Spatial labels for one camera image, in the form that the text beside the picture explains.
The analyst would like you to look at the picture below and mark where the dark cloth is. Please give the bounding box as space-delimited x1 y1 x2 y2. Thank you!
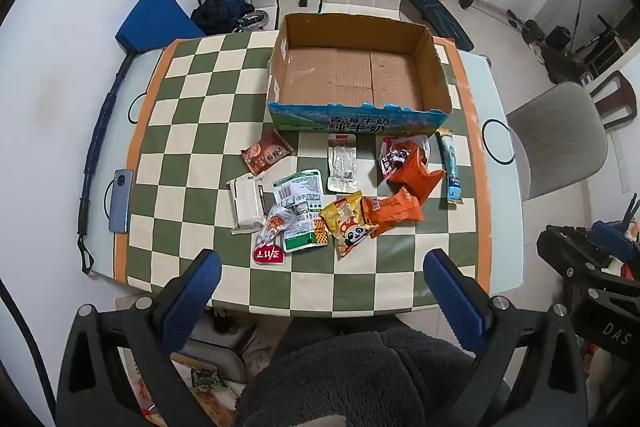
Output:
191 0 257 35

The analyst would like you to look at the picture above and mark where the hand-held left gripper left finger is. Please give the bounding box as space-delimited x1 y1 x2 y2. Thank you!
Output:
55 249 223 427

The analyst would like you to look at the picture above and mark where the grey plastic container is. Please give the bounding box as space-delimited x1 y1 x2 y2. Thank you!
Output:
187 307 256 383

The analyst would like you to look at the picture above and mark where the blue cushion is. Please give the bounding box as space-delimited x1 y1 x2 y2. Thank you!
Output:
115 0 206 54

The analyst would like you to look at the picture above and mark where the black bag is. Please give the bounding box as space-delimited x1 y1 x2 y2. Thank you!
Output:
542 27 596 82

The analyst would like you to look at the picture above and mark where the black exercise bench pad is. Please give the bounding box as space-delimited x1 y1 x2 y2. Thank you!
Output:
402 0 475 50

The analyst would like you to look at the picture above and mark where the black cable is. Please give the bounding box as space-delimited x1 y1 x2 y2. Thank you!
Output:
0 279 56 427

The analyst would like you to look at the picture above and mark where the green white snack packet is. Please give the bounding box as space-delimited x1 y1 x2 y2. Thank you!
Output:
272 169 331 254

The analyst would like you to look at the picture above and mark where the blue grey smartphone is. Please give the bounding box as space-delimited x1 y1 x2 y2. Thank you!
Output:
108 168 135 235

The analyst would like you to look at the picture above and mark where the yellow panda snack packet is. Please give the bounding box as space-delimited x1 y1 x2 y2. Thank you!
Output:
320 191 378 259

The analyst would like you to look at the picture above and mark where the grey metal ring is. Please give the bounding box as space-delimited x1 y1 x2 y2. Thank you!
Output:
235 9 271 32

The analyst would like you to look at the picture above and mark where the clear packet with red base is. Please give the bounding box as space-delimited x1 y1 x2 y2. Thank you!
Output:
252 204 293 267

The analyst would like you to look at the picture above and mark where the brown red snack packet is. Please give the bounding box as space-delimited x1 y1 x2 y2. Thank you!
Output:
240 129 294 175

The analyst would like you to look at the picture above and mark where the blue stick snack packet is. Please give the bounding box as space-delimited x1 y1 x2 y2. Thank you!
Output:
434 128 463 205

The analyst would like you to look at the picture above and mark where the blue spring exercise bar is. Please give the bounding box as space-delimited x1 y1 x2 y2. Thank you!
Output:
76 49 138 275

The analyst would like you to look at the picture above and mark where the clear packet with red header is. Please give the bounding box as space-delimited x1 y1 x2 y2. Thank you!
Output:
326 133 359 194

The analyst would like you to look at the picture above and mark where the green white checkered tablecloth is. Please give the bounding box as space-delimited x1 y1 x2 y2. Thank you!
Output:
114 31 526 318

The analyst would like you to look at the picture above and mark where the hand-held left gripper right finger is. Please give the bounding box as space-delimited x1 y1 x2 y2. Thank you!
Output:
422 248 588 427

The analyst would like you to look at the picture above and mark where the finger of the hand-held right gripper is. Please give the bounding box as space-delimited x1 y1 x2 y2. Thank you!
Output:
592 221 640 256
537 224 618 280

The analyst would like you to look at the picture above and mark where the brown wooden chair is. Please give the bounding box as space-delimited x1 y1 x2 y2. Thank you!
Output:
587 71 640 130

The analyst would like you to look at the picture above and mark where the cardboard box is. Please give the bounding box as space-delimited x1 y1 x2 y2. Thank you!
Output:
266 13 455 131

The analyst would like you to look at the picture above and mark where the red-white snack packet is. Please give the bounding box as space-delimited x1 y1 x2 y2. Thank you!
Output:
377 134 432 180

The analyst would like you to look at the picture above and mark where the orange snack packet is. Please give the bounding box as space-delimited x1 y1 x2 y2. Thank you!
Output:
361 187 425 235
387 146 446 202

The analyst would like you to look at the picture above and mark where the grey upholstered chair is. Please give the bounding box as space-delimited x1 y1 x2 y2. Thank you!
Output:
506 82 608 202

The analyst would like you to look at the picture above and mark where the person's dark fleece clothing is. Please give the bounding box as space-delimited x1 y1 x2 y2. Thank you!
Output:
235 317 506 427

